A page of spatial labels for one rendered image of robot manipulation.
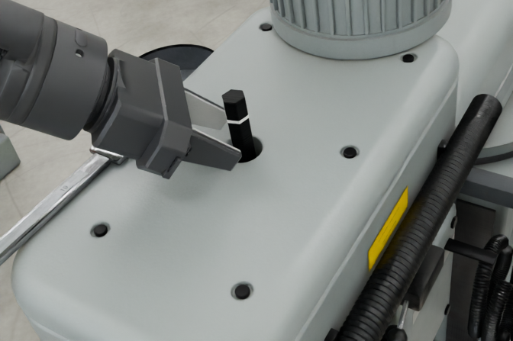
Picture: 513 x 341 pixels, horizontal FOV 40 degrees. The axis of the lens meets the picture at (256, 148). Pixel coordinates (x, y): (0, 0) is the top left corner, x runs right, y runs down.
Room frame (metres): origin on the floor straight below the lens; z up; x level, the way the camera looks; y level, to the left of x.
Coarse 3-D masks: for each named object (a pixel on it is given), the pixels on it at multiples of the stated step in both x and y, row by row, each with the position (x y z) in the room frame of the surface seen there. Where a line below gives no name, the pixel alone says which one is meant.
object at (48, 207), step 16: (96, 160) 0.50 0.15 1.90; (112, 160) 0.50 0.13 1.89; (80, 176) 0.48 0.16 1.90; (96, 176) 0.48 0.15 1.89; (64, 192) 0.46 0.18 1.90; (48, 208) 0.44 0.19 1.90; (16, 224) 0.43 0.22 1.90; (32, 224) 0.43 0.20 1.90; (0, 240) 0.42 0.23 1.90; (16, 240) 0.41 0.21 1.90; (0, 256) 0.40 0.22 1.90
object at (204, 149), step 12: (192, 132) 0.45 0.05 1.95; (192, 144) 0.45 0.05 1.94; (204, 144) 0.45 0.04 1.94; (216, 144) 0.45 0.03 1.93; (228, 144) 0.46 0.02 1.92; (192, 156) 0.45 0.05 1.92; (204, 156) 0.45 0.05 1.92; (216, 156) 0.45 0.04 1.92; (228, 156) 0.45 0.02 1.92; (240, 156) 0.45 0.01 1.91; (216, 168) 0.45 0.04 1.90; (228, 168) 0.45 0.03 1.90
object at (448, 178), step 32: (480, 96) 0.59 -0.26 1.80; (480, 128) 0.54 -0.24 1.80; (448, 160) 0.50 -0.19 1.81; (448, 192) 0.46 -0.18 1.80; (416, 224) 0.43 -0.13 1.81; (384, 256) 0.40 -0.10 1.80; (416, 256) 0.39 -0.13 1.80; (384, 288) 0.36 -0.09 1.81; (352, 320) 0.34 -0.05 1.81; (384, 320) 0.34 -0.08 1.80
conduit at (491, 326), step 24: (456, 240) 0.60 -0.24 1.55; (504, 240) 0.61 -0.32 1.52; (480, 264) 0.57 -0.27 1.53; (504, 264) 0.62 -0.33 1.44; (480, 288) 0.54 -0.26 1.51; (504, 288) 0.52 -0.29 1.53; (480, 312) 0.53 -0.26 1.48; (504, 312) 0.59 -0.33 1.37; (480, 336) 0.53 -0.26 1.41; (504, 336) 0.54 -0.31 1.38
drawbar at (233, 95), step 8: (224, 96) 0.49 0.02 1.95; (232, 96) 0.48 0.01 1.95; (240, 96) 0.48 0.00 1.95; (224, 104) 0.48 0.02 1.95; (232, 104) 0.47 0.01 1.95; (240, 104) 0.48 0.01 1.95; (232, 112) 0.47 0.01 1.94; (240, 112) 0.47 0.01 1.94; (232, 120) 0.48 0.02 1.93; (248, 120) 0.48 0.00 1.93; (232, 128) 0.48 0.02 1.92; (240, 128) 0.47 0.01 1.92; (248, 128) 0.48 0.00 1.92; (232, 136) 0.48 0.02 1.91; (240, 136) 0.47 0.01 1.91; (248, 136) 0.48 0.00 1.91; (232, 144) 0.48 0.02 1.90; (240, 144) 0.47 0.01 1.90; (248, 144) 0.48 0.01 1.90; (248, 152) 0.47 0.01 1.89; (240, 160) 0.48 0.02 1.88; (248, 160) 0.47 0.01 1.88
